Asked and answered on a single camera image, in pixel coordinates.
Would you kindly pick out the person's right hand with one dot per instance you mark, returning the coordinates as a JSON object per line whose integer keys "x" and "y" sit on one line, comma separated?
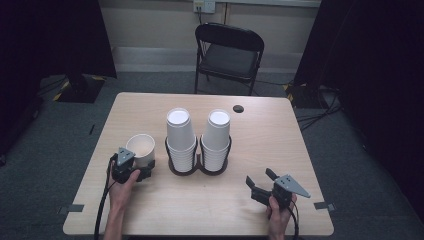
{"x": 279, "y": 220}

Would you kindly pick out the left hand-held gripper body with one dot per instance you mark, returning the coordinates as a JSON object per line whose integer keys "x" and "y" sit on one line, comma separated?
{"x": 125, "y": 166}

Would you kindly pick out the black double cup holder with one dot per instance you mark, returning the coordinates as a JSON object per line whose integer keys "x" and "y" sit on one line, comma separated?
{"x": 199, "y": 166}

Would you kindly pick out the black folding chair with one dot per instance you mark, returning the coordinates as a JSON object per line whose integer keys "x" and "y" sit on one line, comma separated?
{"x": 230, "y": 60}

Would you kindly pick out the white wall socket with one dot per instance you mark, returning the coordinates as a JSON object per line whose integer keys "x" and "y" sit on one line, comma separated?
{"x": 204, "y": 6}

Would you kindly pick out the dark curtain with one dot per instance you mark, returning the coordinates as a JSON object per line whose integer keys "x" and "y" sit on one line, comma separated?
{"x": 50, "y": 36}
{"x": 373, "y": 66}

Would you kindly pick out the black stand base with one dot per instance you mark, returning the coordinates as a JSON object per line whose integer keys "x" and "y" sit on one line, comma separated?
{"x": 305, "y": 96}
{"x": 80, "y": 90}

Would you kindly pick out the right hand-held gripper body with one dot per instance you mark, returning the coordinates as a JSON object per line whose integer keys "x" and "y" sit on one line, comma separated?
{"x": 283, "y": 191}

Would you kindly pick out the single white paper cup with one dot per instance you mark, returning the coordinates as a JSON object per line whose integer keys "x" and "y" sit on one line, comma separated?
{"x": 142, "y": 148}

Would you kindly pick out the person's left hand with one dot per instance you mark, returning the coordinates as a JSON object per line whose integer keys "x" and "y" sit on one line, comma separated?
{"x": 121, "y": 191}

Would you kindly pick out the stack of white paper cups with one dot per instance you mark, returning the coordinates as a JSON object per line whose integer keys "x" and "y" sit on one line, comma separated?
{"x": 216, "y": 141}
{"x": 180, "y": 140}

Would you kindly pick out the grey tape strip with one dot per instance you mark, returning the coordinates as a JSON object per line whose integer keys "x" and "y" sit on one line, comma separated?
{"x": 71, "y": 208}
{"x": 325, "y": 206}

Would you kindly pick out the black table grommet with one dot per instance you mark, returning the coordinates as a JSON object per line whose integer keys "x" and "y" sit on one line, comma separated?
{"x": 238, "y": 108}

